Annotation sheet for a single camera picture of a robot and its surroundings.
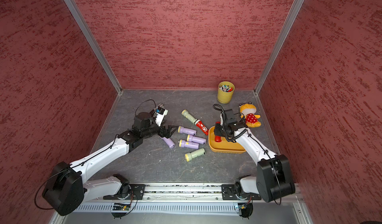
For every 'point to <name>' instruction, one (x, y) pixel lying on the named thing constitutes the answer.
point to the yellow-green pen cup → (225, 91)
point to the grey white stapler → (160, 105)
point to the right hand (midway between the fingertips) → (216, 133)
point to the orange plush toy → (247, 111)
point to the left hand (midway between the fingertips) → (171, 126)
